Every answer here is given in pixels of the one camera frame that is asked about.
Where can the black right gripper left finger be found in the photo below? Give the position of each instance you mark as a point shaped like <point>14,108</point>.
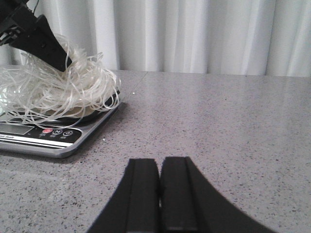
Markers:
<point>134,206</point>

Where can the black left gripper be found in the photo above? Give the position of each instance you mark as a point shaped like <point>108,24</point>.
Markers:
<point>31,34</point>

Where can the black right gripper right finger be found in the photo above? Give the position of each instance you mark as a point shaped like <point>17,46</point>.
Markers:
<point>190,203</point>

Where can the white vermicelli noodle bundle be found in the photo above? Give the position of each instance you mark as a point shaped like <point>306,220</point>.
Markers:
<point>36,92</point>

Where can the black silver kitchen scale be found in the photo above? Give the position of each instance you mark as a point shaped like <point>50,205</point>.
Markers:
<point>55,139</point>

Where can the white pleated curtain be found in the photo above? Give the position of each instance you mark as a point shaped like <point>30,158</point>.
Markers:
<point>241,37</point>

